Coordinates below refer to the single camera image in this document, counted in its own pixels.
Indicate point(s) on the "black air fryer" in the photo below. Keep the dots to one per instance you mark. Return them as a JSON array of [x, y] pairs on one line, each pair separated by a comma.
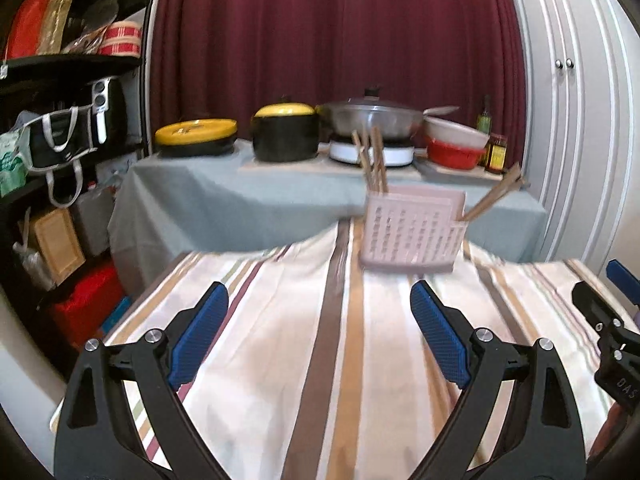
[[107, 110]]

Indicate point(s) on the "pink perforated plastic basket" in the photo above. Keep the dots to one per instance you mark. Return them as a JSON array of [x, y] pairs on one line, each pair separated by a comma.
[[410, 230]]

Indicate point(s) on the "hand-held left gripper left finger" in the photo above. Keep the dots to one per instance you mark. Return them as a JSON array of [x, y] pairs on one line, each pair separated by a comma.
[[197, 335]]

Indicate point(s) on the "green and white packet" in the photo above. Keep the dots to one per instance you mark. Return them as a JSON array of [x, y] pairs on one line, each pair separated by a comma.
[[11, 165]]

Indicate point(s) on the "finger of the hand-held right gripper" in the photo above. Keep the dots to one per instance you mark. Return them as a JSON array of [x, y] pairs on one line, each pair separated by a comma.
[[595, 305], [622, 280]]

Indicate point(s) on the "red storage box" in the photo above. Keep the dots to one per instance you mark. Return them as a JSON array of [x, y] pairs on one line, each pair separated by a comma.
[[85, 305]]

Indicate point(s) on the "bunch of wooden chopsticks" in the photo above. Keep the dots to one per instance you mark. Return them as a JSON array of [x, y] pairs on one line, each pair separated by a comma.
[[375, 165]]

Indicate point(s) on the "white bowl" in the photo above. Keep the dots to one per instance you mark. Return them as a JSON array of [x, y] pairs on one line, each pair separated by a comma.
[[455, 132]]

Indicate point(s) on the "wrapped kitchen utensils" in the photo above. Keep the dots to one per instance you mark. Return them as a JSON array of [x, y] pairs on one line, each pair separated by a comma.
[[95, 25]]

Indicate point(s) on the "white cabinet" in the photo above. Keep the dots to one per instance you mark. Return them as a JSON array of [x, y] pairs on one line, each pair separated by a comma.
[[585, 135]]

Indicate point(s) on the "red package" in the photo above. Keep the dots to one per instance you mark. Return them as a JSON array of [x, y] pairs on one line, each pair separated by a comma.
[[25, 27]]

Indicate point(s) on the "red striped round box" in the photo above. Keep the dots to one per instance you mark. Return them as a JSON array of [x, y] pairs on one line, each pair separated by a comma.
[[120, 40]]

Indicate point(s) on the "red colander bowl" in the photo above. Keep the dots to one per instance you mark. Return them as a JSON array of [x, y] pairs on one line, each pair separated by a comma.
[[452, 155]]

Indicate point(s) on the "black pot with yellow lid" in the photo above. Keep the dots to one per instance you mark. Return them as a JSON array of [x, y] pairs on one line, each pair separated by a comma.
[[285, 132]]

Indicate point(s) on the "maroon curtain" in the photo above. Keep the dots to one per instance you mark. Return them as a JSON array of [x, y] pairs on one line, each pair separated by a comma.
[[325, 35]]

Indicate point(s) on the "steel wok with lid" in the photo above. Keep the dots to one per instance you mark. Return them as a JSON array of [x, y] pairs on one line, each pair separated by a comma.
[[370, 117]]

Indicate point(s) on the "wooden cutting board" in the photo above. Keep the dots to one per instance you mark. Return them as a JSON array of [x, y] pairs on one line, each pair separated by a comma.
[[57, 245]]

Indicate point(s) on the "black shelf rack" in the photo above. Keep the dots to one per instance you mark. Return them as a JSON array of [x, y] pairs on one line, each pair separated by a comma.
[[75, 67]]

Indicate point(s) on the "clear plastic bag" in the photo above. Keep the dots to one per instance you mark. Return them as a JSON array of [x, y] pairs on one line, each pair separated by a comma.
[[32, 265]]

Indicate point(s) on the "grey box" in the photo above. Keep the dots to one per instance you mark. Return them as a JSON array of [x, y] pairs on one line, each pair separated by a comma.
[[95, 222]]

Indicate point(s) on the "green sauce bottle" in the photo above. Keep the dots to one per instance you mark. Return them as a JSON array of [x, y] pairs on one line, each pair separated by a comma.
[[484, 117]]

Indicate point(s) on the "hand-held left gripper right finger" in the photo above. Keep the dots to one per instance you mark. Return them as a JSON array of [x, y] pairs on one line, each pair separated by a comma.
[[442, 335]]

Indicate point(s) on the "white portable cooker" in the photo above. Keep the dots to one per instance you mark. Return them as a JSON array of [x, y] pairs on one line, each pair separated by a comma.
[[345, 152]]

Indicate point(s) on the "flat black pan yellow lid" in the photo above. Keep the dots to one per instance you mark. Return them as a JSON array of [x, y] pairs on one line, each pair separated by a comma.
[[195, 135]]

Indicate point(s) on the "gold package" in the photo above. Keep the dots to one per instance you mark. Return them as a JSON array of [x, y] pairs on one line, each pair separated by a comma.
[[55, 22]]

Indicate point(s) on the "sauce jar with yellow label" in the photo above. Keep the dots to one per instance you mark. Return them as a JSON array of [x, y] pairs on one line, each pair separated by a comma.
[[496, 155]]

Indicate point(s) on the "grey tablecloth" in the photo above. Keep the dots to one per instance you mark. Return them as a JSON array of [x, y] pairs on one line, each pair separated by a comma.
[[225, 200]]

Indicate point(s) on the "striped tablecloth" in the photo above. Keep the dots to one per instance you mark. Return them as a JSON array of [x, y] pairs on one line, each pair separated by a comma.
[[280, 360]]

